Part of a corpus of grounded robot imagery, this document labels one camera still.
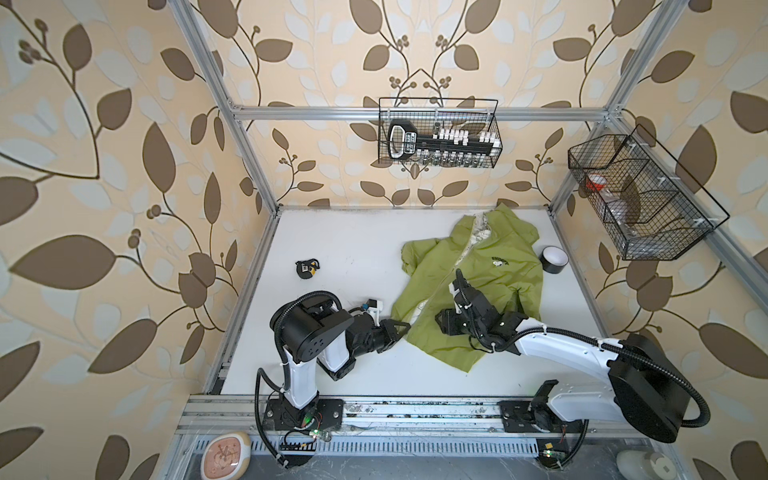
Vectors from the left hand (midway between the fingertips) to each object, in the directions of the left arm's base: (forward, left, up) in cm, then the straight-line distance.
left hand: (412, 327), depth 86 cm
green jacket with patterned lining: (+28, -29, +1) cm, 41 cm away
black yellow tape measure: (+19, +36, -1) cm, 41 cm away
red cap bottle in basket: (+30, -49, +30) cm, 65 cm away
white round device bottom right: (-30, -48, +4) cm, 57 cm away
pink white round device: (-32, +43, -1) cm, 53 cm away
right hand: (+2, -9, +1) cm, 9 cm away
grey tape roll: (+28, -50, -3) cm, 58 cm away
